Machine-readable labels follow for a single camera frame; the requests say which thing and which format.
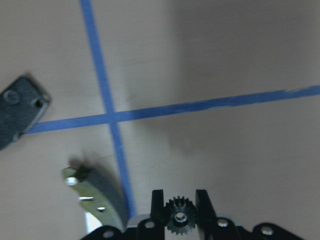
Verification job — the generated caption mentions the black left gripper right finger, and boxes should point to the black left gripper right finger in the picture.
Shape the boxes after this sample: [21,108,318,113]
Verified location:
[195,189,217,225]

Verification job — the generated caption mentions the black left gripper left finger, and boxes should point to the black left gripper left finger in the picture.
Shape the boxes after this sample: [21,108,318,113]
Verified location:
[150,189,166,225]

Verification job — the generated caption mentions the small black bearing gear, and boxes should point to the small black bearing gear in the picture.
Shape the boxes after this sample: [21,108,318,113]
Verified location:
[165,196,198,235]

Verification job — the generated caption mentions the dark curved brake shoe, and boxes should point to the dark curved brake shoe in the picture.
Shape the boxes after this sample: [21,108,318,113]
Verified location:
[61,164,129,232]

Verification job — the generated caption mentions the black key fob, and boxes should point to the black key fob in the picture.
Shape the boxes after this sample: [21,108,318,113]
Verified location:
[0,75,51,150]

